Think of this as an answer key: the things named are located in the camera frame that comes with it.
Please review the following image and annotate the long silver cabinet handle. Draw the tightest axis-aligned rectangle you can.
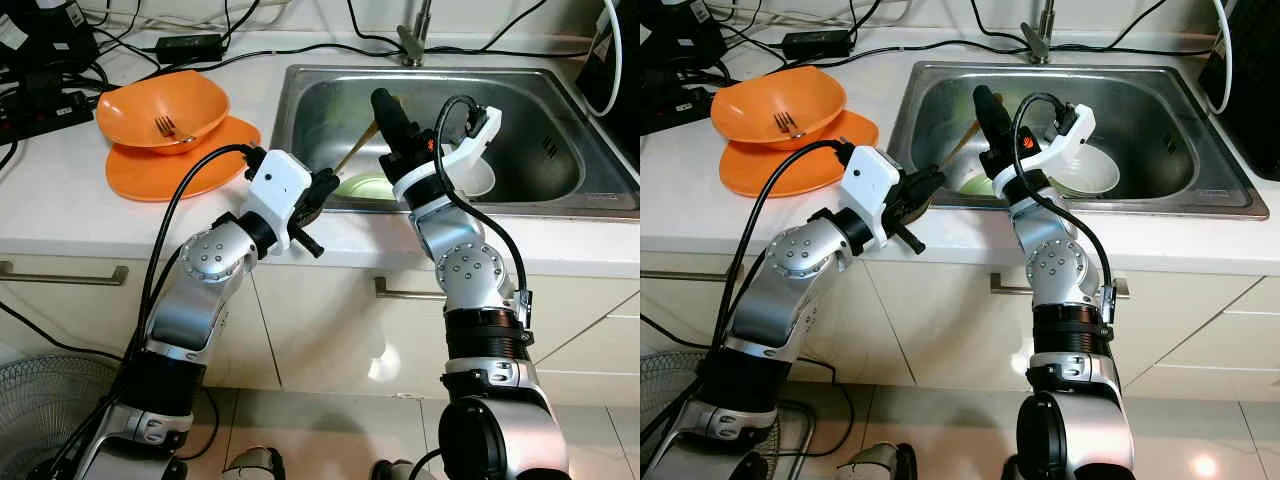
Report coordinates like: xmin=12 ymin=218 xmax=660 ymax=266
xmin=640 ymin=258 xmax=746 ymax=283
xmin=0 ymin=259 xmax=130 ymax=287

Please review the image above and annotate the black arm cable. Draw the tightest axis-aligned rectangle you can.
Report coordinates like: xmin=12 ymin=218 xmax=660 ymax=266
xmin=1010 ymin=92 xmax=1119 ymax=326
xmin=50 ymin=143 xmax=266 ymax=480
xmin=435 ymin=95 xmax=531 ymax=331
xmin=645 ymin=138 xmax=856 ymax=471

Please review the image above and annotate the white hose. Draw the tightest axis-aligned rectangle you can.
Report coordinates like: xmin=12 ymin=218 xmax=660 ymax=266
xmin=1208 ymin=0 xmax=1238 ymax=115
xmin=596 ymin=0 xmax=624 ymax=118

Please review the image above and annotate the black electronic device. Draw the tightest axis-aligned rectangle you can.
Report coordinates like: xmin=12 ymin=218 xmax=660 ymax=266
xmin=0 ymin=0 xmax=101 ymax=76
xmin=640 ymin=0 xmax=728 ymax=71

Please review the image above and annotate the orange plastic bowl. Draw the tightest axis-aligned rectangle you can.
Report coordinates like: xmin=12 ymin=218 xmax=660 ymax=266
xmin=97 ymin=70 xmax=229 ymax=153
xmin=712 ymin=65 xmax=846 ymax=146

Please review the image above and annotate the black power strip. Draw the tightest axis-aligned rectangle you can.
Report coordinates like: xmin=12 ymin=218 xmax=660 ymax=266
xmin=640 ymin=85 xmax=714 ymax=133
xmin=0 ymin=88 xmax=98 ymax=138

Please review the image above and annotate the black power adapter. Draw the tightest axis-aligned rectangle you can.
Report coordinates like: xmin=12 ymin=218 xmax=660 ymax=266
xmin=780 ymin=30 xmax=853 ymax=59
xmin=155 ymin=33 xmax=226 ymax=61

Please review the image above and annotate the stainless steel sink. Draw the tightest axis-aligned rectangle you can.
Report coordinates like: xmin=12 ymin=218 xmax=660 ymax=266
xmin=887 ymin=62 xmax=1269 ymax=221
xmin=268 ymin=65 xmax=639 ymax=219

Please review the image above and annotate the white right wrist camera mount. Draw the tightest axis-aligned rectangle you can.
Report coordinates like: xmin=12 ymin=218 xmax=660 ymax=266
xmin=392 ymin=103 xmax=502 ymax=208
xmin=995 ymin=103 xmax=1097 ymax=203

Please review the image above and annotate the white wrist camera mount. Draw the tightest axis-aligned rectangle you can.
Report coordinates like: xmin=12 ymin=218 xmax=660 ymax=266
xmin=995 ymin=103 xmax=1097 ymax=203
xmin=840 ymin=145 xmax=907 ymax=251
xmin=392 ymin=103 xmax=502 ymax=208
xmin=243 ymin=150 xmax=312 ymax=253

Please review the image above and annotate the steel faucet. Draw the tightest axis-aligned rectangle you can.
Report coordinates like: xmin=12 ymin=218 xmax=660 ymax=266
xmin=396 ymin=0 xmax=434 ymax=68
xmin=1020 ymin=0 xmax=1059 ymax=66

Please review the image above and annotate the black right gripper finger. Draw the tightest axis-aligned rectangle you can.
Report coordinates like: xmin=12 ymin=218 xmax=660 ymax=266
xmin=974 ymin=85 xmax=1023 ymax=159
xmin=372 ymin=88 xmax=421 ymax=161

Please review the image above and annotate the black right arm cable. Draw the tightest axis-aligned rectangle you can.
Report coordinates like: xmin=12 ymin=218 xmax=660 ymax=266
xmin=1010 ymin=92 xmax=1119 ymax=326
xmin=435 ymin=95 xmax=531 ymax=331

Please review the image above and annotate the black countertop appliance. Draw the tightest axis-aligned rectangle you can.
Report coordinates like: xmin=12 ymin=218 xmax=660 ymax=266
xmin=575 ymin=0 xmax=641 ymax=121
xmin=1197 ymin=0 xmax=1280 ymax=183

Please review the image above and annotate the white bowl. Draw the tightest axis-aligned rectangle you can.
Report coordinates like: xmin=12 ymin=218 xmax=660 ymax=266
xmin=1048 ymin=138 xmax=1122 ymax=199
xmin=440 ymin=138 xmax=499 ymax=199

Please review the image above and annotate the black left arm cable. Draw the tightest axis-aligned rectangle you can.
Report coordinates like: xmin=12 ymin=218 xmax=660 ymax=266
xmin=645 ymin=138 xmax=856 ymax=471
xmin=50 ymin=143 xmax=266 ymax=480

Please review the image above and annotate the white sink base cabinet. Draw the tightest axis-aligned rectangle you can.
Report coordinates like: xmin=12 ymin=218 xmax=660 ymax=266
xmin=640 ymin=245 xmax=1280 ymax=401
xmin=0 ymin=245 xmax=641 ymax=406

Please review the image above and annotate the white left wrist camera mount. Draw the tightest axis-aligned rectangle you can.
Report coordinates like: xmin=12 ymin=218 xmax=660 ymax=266
xmin=243 ymin=150 xmax=312 ymax=253
xmin=840 ymin=145 xmax=907 ymax=251

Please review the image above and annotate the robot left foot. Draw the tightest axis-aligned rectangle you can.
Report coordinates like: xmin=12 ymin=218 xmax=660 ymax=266
xmin=833 ymin=442 xmax=917 ymax=480
xmin=220 ymin=446 xmax=287 ymax=480

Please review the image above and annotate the orange plastic plate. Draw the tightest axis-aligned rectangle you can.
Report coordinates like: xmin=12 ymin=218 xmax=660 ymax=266
xmin=105 ymin=115 xmax=261 ymax=203
xmin=718 ymin=110 xmax=879 ymax=198

